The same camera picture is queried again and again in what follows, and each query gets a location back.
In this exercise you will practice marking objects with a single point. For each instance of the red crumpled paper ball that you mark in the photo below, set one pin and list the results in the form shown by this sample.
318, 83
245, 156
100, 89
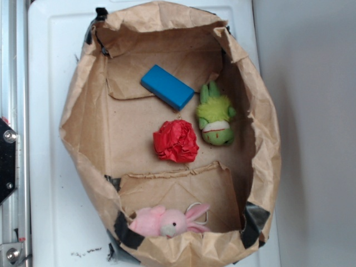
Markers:
176, 141

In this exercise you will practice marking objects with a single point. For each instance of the aluminium frame rail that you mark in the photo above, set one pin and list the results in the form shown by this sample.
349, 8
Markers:
16, 238

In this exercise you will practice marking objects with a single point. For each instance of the blue rectangular block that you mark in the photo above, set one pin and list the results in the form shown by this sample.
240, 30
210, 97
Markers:
167, 87

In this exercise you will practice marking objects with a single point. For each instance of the green plush toy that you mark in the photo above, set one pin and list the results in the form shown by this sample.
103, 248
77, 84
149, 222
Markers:
214, 114

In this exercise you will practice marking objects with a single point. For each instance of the white plastic tray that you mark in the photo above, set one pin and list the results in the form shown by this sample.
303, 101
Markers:
66, 229

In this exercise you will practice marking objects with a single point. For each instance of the brown paper bag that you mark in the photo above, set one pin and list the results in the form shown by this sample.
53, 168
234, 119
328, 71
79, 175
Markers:
109, 119

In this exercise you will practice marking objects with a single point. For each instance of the pink plush bunny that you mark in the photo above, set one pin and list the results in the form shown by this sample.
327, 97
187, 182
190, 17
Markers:
159, 221

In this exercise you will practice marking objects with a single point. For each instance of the black metal bracket plate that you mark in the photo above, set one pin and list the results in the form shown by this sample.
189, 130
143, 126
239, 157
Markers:
8, 163

